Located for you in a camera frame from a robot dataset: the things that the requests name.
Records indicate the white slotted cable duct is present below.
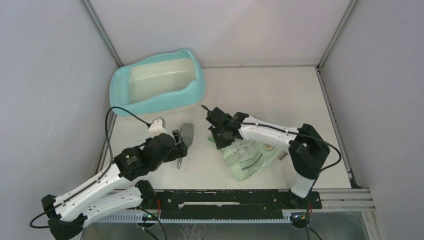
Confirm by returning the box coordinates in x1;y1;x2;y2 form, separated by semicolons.
93;211;293;224

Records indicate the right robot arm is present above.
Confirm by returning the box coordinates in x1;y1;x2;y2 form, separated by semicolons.
206;107;330;208

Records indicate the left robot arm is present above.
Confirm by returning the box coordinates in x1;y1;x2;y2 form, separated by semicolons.
41;130;188;240

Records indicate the black mounting base bar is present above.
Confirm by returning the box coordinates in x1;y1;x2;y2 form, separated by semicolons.
141;189;323;219

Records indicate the right black camera cable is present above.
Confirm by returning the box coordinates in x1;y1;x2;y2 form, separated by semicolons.
228;119;342;174

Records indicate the teal plastic litter box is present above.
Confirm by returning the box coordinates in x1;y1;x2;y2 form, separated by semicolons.
109;48;206;116

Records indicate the green cat litter bag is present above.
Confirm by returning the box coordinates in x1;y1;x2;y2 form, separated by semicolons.
219;140;286;182

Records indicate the torn brown bag strip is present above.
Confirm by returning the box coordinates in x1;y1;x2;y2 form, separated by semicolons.
278;151;288;161

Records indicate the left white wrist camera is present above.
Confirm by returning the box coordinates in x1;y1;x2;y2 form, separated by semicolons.
148;117;168;138

